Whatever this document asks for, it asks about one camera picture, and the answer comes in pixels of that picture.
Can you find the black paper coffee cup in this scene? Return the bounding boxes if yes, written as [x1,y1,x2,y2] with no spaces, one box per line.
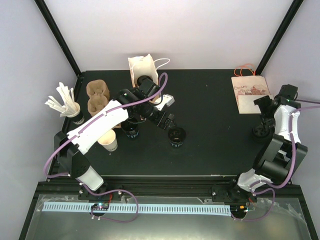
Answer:
[167,126,187,148]

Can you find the stack of black cup lids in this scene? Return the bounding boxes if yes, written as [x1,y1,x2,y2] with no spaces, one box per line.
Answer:
[120,120,139,139]

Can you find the black lid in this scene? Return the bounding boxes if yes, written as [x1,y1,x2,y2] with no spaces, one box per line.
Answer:
[137,75,153,86]
[251,125,272,143]

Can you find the brown paper takeout bag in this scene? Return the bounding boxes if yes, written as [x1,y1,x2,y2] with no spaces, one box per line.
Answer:
[128,54,170,87]

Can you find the brown pulp cup carrier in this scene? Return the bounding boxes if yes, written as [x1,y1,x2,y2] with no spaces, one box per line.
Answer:
[112,122,121,129]

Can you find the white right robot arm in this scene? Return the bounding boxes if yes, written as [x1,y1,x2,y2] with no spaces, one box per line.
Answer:
[227,84,308,202]

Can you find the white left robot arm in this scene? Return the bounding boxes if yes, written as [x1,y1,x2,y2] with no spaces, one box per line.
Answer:
[50,76,175,200]

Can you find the white paper coffee cup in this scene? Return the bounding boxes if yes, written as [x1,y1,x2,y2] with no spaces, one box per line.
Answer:
[97,129,118,152]

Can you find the stack of pulp cup carriers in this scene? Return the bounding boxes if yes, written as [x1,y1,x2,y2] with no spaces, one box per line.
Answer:
[86,79,110,117]

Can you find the cup of white wrapped stirrers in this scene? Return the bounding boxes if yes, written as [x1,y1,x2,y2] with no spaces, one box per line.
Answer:
[44,82,85,125]

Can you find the printed paper bag orange handles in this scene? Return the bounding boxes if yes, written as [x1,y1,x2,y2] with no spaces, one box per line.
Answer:
[231,63,274,114]

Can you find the light blue cable duct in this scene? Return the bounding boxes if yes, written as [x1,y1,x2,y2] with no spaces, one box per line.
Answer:
[42,202,231,217]

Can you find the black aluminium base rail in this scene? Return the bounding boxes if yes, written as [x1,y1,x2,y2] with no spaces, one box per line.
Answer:
[37,174,301,203]

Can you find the black right frame post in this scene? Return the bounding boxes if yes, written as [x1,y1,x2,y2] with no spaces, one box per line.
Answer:
[255,0,304,76]

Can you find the black frame post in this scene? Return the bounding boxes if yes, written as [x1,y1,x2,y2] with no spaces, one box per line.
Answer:
[34,0,82,77]
[255,0,304,76]

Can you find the black left frame post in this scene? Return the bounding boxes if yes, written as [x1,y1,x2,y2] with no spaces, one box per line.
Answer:
[34,0,82,77]

